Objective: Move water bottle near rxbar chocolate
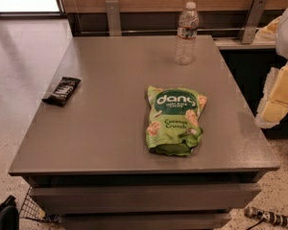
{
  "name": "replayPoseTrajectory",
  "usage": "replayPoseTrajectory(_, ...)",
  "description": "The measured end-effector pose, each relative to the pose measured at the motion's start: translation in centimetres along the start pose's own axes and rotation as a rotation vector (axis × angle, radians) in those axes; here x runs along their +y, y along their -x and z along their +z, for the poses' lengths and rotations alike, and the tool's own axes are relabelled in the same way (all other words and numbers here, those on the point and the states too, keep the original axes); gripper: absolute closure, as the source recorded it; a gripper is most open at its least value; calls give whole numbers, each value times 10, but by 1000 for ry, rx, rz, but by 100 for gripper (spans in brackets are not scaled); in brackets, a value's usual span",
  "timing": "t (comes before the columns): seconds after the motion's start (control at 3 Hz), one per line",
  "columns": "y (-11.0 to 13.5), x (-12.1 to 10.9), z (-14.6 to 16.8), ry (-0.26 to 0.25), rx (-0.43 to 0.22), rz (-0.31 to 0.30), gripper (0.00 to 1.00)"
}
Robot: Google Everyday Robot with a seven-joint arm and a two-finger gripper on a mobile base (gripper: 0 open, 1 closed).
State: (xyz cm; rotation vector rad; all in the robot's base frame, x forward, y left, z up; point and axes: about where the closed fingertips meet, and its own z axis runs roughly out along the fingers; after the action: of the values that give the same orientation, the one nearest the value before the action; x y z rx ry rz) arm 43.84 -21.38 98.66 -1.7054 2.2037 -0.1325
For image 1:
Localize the left metal bracket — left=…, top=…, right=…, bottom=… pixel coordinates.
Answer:
left=106, top=0, right=122, bottom=36

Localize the horizontal metal rail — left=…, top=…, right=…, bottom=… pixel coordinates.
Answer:
left=79, top=28, right=244, bottom=35

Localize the black wire basket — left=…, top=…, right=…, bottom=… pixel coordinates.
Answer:
left=19, top=188, right=45, bottom=222

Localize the grey drawer cabinet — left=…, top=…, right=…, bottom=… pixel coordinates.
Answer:
left=10, top=35, right=278, bottom=230

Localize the right metal bracket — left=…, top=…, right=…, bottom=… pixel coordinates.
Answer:
left=237, top=0, right=268, bottom=44

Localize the metal bracket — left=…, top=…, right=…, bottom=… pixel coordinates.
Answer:
left=237, top=0, right=268, bottom=44
left=106, top=0, right=122, bottom=36

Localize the clear plastic water bottle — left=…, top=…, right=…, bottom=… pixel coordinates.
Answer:
left=175, top=2, right=199, bottom=65

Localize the green dang chips bag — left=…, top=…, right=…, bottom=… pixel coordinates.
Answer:
left=146, top=86, right=207, bottom=156

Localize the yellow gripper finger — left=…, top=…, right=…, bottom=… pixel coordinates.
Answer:
left=255, top=16, right=280, bottom=41
left=255, top=61, right=288, bottom=128

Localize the black bag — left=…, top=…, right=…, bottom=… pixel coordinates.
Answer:
left=0, top=195, right=19, bottom=230

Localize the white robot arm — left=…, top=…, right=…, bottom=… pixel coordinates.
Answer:
left=255, top=8, right=288, bottom=128

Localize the black rxbar chocolate wrapper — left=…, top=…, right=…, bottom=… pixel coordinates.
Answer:
left=42, top=77, right=81, bottom=107

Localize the black white striped tool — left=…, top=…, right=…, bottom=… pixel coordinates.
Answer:
left=244, top=206, right=288, bottom=229

